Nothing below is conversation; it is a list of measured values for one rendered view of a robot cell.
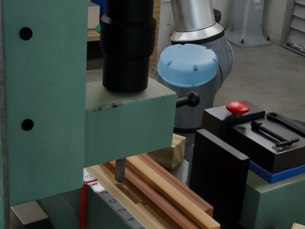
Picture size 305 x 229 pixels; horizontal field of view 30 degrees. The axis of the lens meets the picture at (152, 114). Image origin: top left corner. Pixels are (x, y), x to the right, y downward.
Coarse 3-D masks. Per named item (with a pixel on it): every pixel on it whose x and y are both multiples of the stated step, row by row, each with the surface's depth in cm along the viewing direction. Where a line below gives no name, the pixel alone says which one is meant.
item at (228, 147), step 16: (208, 144) 71; (224, 144) 70; (192, 160) 75; (208, 160) 72; (224, 160) 69; (240, 160) 67; (192, 176) 75; (208, 176) 73; (224, 176) 70; (240, 176) 68; (208, 192) 73; (224, 192) 70; (240, 192) 69; (224, 208) 71; (240, 208) 70
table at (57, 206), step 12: (180, 168) 83; (180, 180) 80; (48, 204) 78; (60, 204) 75; (60, 216) 75; (72, 216) 72; (216, 216) 72; (60, 228) 76; (72, 228) 73; (228, 228) 70; (240, 228) 70; (276, 228) 71
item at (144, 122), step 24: (96, 96) 62; (120, 96) 62; (144, 96) 63; (168, 96) 64; (96, 120) 60; (120, 120) 61; (144, 120) 63; (168, 120) 65; (96, 144) 61; (120, 144) 63; (144, 144) 65; (168, 144) 67
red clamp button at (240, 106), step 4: (228, 104) 75; (232, 104) 74; (236, 104) 74; (240, 104) 74; (244, 104) 75; (228, 108) 74; (232, 108) 74; (236, 108) 73; (240, 108) 73; (244, 108) 74; (248, 108) 74; (232, 112) 74; (236, 112) 73; (240, 112) 73; (244, 112) 74
